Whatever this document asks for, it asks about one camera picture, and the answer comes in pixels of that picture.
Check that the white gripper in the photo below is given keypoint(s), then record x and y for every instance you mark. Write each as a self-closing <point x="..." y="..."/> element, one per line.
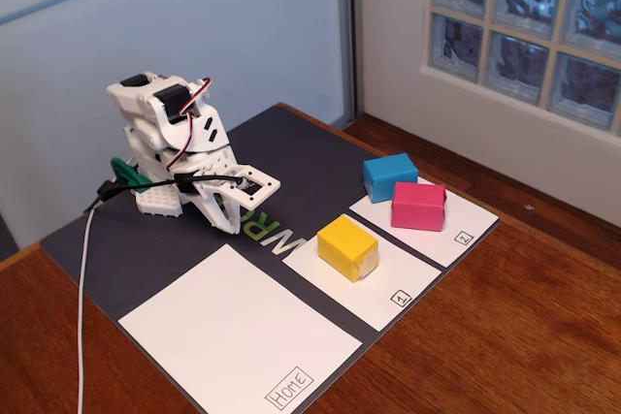
<point x="210" y="204"/>

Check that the yellow paper box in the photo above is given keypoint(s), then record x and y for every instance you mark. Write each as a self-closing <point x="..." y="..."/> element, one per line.
<point x="342" y="244"/>

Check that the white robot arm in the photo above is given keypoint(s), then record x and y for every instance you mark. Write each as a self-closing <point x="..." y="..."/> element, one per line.
<point x="140" y="111"/>

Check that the blue paper box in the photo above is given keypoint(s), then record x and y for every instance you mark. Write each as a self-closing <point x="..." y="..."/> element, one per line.
<point x="388" y="171"/>

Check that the pink paper box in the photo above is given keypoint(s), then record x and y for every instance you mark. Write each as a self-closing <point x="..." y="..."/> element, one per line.
<point x="417" y="205"/>

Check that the dark grey mat board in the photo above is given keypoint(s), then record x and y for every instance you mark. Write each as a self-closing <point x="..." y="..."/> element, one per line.
<point x="145" y="249"/>

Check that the white paper sheet marked HOME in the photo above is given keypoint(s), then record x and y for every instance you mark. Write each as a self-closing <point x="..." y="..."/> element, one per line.
<point x="242" y="317"/>

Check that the green clamp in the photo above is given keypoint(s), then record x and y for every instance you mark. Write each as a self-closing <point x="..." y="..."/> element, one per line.
<point x="125" y="172"/>

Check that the white paper sheet marked 1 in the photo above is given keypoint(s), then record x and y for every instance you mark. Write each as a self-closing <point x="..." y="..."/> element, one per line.
<point x="402" y="283"/>

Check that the white paper sheet marked 2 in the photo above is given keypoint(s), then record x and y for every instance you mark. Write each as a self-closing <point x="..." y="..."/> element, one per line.
<point x="427" y="244"/>

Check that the white wrist camera plate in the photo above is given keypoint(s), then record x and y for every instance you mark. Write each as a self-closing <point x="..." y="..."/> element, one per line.
<point x="264" y="190"/>

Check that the grey metal door frame strip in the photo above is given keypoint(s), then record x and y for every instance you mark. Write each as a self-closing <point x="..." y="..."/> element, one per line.
<point x="349" y="45"/>

